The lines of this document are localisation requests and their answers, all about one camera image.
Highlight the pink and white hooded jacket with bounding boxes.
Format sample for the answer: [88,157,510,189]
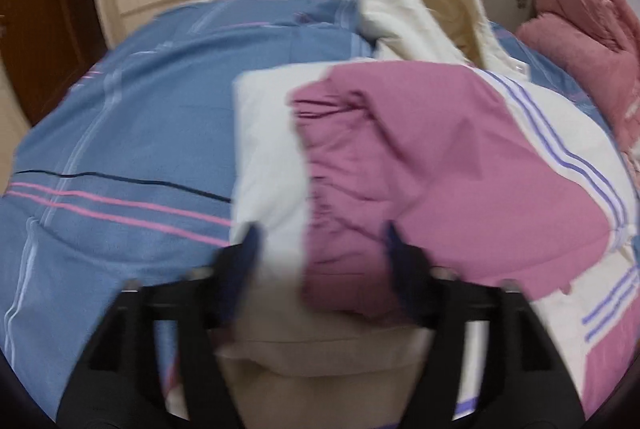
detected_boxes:
[220,0,640,420]

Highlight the blue striped bed sheet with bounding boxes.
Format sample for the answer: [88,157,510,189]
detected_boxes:
[0,0,640,415]

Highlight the rolled pink quilt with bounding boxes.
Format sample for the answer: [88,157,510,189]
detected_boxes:
[515,0,640,155]

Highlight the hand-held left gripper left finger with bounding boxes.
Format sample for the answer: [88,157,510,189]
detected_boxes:
[55,221,263,429]

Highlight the brown wooden door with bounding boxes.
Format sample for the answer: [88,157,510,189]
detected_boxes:
[0,0,101,125]

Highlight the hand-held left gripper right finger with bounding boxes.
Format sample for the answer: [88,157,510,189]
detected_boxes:
[382,219,586,429]

